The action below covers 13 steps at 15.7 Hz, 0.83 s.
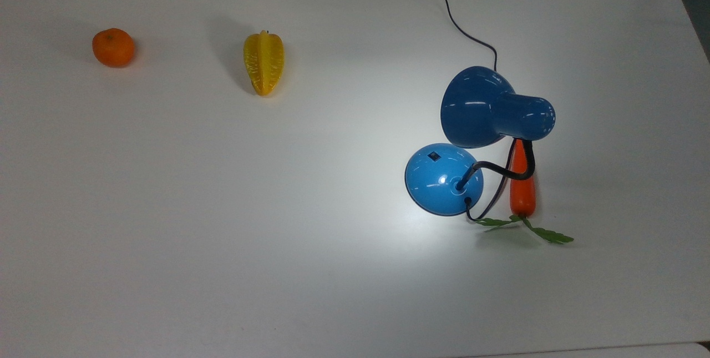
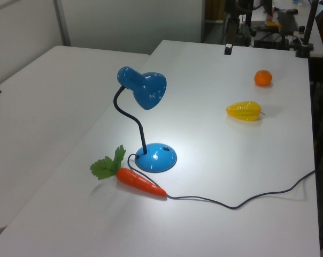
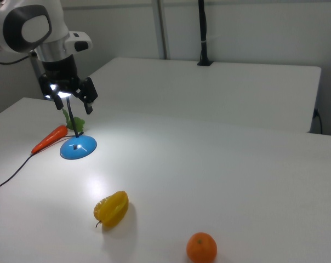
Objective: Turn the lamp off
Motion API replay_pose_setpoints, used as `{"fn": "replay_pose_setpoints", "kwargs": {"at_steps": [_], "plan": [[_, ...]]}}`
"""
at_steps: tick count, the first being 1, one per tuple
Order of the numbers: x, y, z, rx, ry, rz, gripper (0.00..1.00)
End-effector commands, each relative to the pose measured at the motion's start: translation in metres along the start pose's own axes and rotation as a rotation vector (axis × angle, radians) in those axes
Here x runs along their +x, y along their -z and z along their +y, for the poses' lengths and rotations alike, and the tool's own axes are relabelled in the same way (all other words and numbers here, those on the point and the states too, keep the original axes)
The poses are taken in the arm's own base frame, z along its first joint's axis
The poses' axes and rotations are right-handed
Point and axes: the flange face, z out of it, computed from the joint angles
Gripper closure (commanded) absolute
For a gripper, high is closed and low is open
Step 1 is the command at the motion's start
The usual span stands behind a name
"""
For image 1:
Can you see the blue desk lamp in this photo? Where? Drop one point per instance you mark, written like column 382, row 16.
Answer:
column 477, row 108

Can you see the yellow toy starfruit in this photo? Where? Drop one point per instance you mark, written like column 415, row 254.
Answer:
column 264, row 64

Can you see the orange toy carrot green leaves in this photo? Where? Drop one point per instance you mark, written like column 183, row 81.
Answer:
column 523, row 197

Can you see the orange toy mandarin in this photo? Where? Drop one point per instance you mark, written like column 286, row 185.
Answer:
column 113, row 47

